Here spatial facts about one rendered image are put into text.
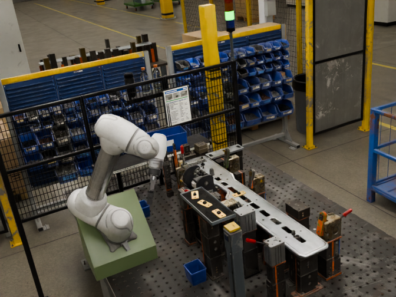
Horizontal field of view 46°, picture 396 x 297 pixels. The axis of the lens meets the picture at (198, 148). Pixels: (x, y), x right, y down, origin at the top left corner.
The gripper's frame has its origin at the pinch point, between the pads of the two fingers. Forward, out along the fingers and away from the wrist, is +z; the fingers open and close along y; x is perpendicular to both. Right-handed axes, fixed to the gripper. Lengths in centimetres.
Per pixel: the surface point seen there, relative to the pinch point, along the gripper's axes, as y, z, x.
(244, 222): 40, 1, 51
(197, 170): 1.3, -23.3, 25.7
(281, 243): 60, 7, 65
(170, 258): -4.5, 32.3, 18.0
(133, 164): -56, -22, -15
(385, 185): -138, -40, 219
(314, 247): 58, 7, 83
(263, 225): 35, 2, 62
